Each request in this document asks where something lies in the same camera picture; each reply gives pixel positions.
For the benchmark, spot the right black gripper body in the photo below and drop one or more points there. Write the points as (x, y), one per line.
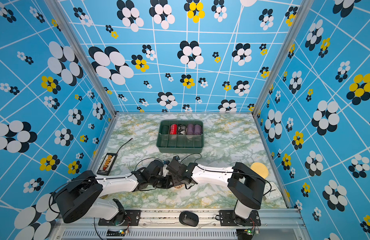
(177, 181)

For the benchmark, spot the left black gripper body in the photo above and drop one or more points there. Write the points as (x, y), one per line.
(161, 182)

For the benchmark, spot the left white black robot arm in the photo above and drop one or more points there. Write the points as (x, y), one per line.
(81, 198)

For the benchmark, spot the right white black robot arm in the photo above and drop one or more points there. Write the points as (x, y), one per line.
(246, 185)

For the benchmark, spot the green plastic organizer tray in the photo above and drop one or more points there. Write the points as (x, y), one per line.
(180, 144)

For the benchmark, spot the black computer mouse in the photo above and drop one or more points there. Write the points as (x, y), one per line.
(188, 218)

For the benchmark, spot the black tray with skewers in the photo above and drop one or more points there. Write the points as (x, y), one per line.
(108, 162)

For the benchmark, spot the black white argyle rolled sock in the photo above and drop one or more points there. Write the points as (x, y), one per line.
(181, 129)

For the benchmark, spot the red rolled sock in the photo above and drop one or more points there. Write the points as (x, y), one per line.
(173, 129)

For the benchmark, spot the dark green rolled sock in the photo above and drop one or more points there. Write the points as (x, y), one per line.
(164, 130)

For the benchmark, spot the left green circuit board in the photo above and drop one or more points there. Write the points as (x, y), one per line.
(115, 233)

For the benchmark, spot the green circuit board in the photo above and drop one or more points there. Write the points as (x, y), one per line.
(245, 233)
(115, 233)

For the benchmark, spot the yellow round sponge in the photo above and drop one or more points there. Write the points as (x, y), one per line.
(260, 169)

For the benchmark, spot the right green circuit board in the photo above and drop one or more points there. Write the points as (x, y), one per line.
(245, 233)

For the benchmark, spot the white alarm clock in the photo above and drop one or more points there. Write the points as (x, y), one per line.
(271, 192)

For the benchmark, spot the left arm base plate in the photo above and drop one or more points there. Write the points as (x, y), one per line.
(126, 218)

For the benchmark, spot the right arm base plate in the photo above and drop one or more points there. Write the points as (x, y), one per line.
(227, 218)

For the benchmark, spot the aluminium front rail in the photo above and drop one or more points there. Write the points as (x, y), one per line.
(163, 224)

